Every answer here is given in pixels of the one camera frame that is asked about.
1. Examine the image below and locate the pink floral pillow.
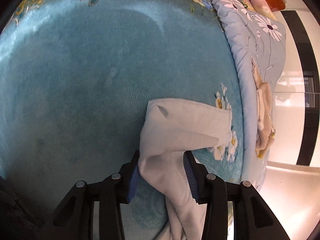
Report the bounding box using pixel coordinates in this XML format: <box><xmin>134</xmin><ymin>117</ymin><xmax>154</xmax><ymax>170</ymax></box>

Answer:
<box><xmin>251</xmin><ymin>0</ymin><xmax>277</xmax><ymax>21</ymax></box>

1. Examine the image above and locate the white black wardrobe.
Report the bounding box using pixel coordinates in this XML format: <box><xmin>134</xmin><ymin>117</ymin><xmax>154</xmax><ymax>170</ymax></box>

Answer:
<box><xmin>269</xmin><ymin>0</ymin><xmax>319</xmax><ymax>167</ymax></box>

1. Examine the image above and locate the light blue daisy quilt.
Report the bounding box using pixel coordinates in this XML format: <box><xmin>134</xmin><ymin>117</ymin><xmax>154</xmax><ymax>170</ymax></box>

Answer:
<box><xmin>211</xmin><ymin>0</ymin><xmax>286</xmax><ymax>190</ymax></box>

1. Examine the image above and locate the light blue shirt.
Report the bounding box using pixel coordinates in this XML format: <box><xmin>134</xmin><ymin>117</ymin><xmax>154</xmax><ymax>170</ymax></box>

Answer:
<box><xmin>138</xmin><ymin>98</ymin><xmax>232</xmax><ymax>239</ymax></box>

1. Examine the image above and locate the cream knitted sweater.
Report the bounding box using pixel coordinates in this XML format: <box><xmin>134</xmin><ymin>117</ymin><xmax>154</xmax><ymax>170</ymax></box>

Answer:
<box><xmin>251</xmin><ymin>58</ymin><xmax>276</xmax><ymax>159</ymax></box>

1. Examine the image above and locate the yellow floral pillow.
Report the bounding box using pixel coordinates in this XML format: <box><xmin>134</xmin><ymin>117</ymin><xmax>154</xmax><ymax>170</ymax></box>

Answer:
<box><xmin>238</xmin><ymin>0</ymin><xmax>255</xmax><ymax>11</ymax></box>

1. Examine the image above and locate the blue floral bed blanket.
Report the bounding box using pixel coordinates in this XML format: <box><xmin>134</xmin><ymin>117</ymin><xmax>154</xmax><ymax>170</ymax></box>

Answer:
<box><xmin>1</xmin><ymin>0</ymin><xmax>244</xmax><ymax>218</ymax></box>

